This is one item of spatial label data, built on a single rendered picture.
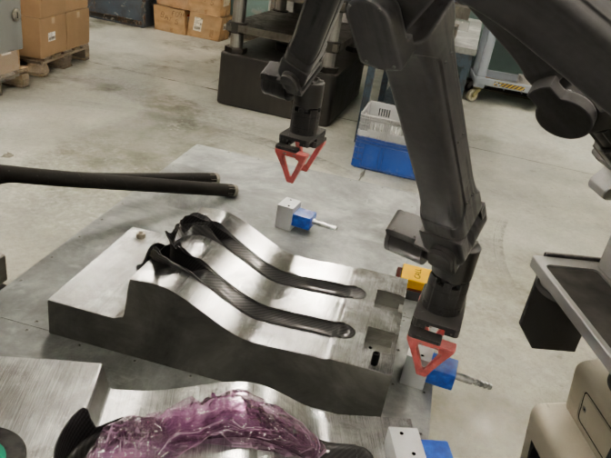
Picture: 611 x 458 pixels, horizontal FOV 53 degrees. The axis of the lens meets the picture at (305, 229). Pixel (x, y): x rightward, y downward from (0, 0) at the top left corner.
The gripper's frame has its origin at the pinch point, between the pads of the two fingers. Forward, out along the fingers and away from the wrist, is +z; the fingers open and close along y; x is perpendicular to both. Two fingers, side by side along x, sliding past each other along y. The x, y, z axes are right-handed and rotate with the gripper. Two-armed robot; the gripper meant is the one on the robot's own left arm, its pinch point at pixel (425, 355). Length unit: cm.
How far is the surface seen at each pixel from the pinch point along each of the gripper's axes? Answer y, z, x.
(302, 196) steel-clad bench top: -54, 5, -38
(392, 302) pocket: -7.3, -2.7, -7.3
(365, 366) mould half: 12.8, -4.5, -7.3
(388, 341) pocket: 3.4, -2.8, -5.7
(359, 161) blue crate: -296, 82, -69
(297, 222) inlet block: -34.9, 2.5, -32.6
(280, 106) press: -362, 80, -150
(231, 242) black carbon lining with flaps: -3.2, -7.0, -34.4
